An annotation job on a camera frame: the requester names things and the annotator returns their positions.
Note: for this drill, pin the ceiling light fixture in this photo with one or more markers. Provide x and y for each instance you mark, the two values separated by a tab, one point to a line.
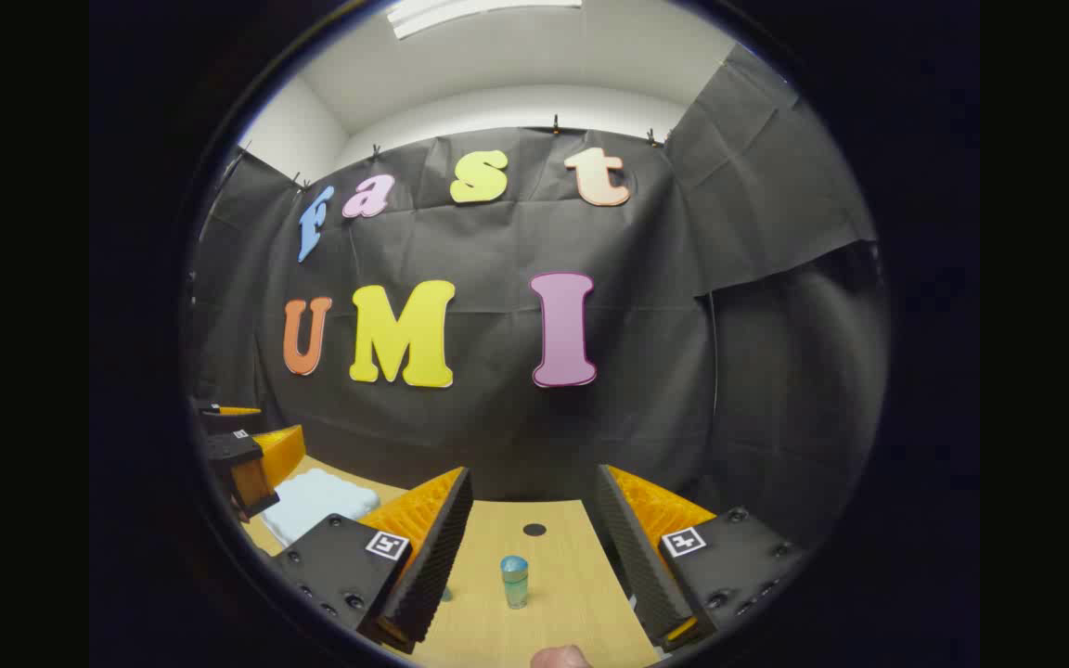
460	11

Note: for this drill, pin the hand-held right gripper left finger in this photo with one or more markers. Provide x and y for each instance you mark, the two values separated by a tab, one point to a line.
437	547

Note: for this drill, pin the blue capped clear bottle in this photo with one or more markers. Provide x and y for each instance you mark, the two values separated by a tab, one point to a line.
515	584

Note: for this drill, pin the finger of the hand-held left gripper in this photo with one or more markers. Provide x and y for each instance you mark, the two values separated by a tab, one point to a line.
228	419
247	464

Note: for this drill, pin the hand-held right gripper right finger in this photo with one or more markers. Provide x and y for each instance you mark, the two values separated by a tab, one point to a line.
632	547

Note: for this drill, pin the light blue suitcase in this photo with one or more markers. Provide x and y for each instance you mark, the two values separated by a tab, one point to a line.
316	501

